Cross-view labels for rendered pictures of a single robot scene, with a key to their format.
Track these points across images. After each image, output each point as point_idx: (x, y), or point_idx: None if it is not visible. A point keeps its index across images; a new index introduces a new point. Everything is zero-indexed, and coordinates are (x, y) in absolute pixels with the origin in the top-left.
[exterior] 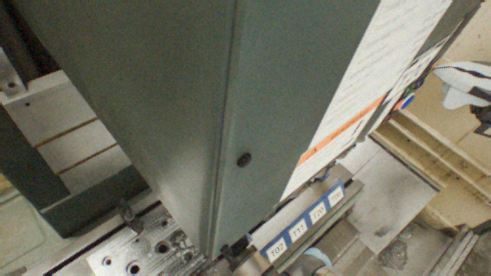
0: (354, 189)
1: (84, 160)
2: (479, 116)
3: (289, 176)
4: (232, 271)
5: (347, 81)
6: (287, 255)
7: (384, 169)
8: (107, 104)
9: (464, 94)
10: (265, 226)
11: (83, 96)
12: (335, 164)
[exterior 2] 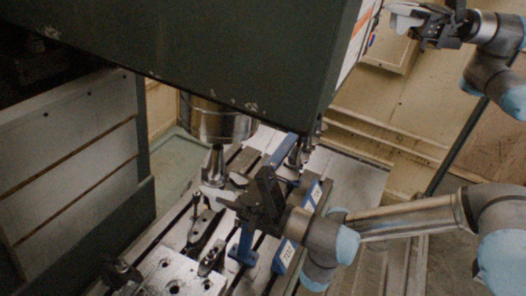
0: (327, 185)
1: (45, 222)
2: (419, 35)
3: (346, 51)
4: (282, 231)
5: None
6: (297, 258)
7: (341, 167)
8: (192, 26)
9: (407, 19)
10: (265, 240)
11: (130, 58)
12: (301, 172)
